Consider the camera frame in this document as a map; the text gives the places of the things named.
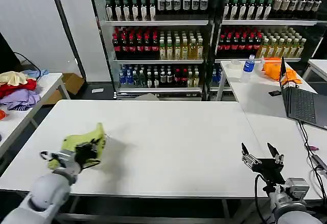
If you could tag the cream cloth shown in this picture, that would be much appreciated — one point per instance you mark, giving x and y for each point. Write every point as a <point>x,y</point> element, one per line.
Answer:
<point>12,78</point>

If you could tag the white table with clothes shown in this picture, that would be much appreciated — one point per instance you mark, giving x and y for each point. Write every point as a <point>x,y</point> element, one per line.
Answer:
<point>48,83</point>

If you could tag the white tape roll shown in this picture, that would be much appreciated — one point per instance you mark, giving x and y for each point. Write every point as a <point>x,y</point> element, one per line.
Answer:
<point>234,64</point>

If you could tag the purple cloth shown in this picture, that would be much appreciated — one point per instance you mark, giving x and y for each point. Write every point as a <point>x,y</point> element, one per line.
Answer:
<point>20,98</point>

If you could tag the black slanted pole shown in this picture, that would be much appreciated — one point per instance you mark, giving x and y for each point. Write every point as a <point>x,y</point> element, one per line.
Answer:
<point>67,29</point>

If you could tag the white paper sheet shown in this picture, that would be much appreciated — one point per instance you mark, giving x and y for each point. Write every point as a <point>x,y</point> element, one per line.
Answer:
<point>97,90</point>

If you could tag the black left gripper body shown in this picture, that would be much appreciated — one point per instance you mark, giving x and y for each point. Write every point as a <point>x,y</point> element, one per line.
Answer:
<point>85,155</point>

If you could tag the black laptop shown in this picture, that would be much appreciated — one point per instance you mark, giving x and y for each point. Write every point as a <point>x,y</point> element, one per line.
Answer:
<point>302,103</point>

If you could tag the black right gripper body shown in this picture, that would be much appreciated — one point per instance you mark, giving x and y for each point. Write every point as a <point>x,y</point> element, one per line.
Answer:
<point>270,170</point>

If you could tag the grey chair back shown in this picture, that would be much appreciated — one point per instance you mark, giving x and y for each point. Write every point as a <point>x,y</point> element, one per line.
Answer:
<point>147,97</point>

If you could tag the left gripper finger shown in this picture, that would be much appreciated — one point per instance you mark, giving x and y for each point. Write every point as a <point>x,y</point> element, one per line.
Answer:
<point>94,142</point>

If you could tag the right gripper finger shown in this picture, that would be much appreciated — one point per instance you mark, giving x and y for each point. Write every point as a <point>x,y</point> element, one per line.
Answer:
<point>249,156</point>
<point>275,153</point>

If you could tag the small white table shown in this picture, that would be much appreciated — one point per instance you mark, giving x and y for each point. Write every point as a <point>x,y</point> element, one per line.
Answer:
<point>319,66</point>

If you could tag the small black device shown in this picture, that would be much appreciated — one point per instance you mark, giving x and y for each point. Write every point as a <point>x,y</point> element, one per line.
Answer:
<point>275,93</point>

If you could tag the light green shirt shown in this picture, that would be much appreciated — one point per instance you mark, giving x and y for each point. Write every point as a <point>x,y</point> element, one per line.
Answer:
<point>74,140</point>

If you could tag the pink connector plug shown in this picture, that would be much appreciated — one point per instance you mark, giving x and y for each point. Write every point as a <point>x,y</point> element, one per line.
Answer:
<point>313,147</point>

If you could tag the black monitor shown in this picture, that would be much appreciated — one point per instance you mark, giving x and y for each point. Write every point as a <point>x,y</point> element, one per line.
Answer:
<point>7,57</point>

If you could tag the blue cloth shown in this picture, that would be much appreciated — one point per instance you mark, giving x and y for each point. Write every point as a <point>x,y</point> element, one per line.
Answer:
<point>37,73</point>

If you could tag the white table with laptop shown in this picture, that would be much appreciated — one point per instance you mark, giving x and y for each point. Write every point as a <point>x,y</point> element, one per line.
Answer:
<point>260,98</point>

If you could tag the orange cloth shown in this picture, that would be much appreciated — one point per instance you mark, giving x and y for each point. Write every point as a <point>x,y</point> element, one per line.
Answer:
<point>272,70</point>

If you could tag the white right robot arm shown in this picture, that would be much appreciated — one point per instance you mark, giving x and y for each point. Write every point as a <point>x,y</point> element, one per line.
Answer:
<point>291,201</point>

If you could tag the cardboard box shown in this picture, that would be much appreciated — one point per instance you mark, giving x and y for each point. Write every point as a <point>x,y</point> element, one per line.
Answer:
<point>71,83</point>

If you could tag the small orange object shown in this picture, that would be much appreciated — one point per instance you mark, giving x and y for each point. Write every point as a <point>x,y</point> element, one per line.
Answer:
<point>2,114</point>

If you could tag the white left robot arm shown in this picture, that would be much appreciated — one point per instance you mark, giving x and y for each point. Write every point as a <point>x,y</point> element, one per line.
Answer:
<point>46,190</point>

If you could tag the water bottle blue label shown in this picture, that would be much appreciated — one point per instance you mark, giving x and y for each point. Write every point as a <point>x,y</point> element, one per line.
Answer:
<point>248,68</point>

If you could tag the red cloth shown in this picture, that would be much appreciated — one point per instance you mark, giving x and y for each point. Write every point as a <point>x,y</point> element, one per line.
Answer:
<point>15,87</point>

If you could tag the shelf unit with bottles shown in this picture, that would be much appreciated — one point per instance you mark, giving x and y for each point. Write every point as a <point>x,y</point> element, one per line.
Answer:
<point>265,29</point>
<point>158,37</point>

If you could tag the large white folding table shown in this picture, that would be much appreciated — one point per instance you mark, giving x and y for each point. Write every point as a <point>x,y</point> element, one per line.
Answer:
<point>166,137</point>

